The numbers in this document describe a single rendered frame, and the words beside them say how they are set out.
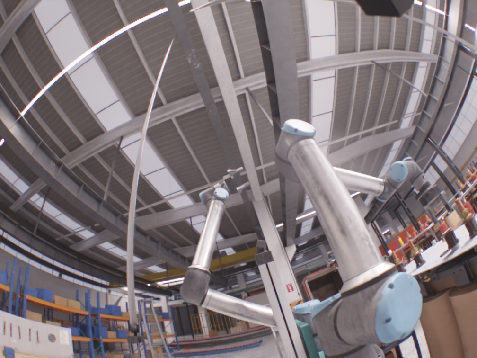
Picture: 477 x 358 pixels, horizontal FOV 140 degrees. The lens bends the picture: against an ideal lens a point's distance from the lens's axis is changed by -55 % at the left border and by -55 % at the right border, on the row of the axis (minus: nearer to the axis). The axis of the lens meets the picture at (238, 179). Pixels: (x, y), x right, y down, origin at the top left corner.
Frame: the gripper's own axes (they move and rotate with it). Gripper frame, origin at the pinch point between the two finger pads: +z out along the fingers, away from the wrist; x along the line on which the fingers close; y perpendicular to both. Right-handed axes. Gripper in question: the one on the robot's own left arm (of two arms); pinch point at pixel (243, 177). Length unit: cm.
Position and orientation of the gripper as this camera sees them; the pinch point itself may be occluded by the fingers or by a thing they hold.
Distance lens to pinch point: 138.8
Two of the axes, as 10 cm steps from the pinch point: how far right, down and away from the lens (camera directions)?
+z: 8.8, -4.7, 1.0
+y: -3.1, -4.0, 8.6
